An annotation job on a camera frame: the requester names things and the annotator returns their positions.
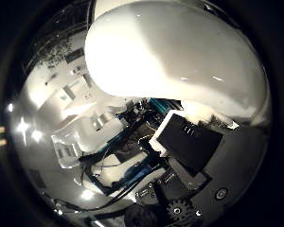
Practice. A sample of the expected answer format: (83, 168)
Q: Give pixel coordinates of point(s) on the yellow label spray bottle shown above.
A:
(176, 56)

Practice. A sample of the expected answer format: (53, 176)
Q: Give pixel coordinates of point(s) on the clear plastic box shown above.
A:
(67, 149)

